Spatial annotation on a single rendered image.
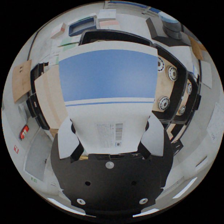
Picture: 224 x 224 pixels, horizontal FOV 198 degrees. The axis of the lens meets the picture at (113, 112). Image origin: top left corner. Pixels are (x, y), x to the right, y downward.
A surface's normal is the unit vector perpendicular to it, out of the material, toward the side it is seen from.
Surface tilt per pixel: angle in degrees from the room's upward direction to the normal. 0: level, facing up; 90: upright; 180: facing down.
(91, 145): 0
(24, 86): 75
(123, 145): 0
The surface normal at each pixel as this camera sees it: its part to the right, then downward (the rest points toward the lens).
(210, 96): -1.00, 0.04
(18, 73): 0.99, 0.07
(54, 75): 0.04, 0.53
